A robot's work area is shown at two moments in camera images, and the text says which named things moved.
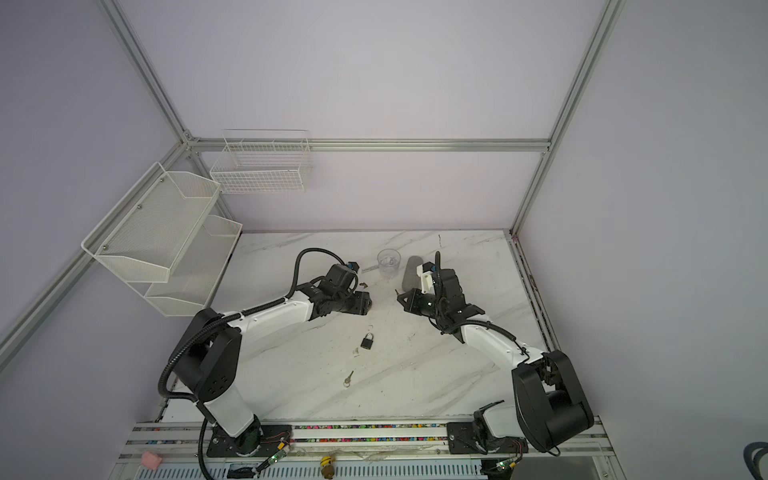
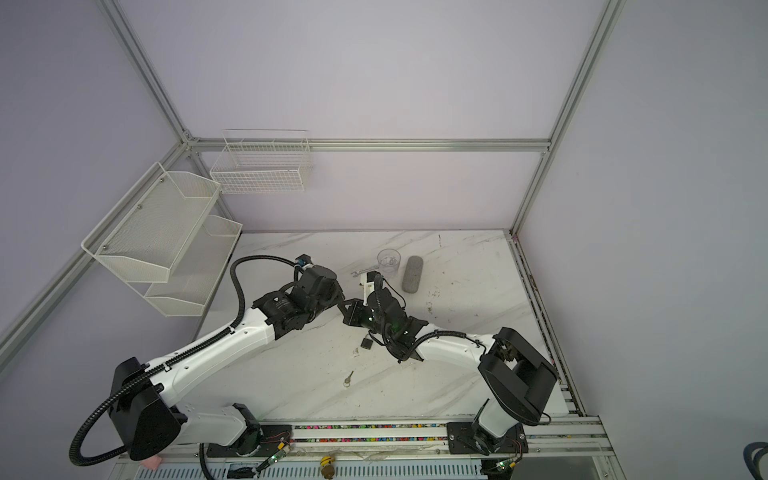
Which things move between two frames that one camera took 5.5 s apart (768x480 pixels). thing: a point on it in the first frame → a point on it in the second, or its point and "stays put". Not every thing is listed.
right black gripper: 411,305 → 356,310
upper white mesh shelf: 143,236 stays put
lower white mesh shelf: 196,272 stays put
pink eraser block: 150,460 stays put
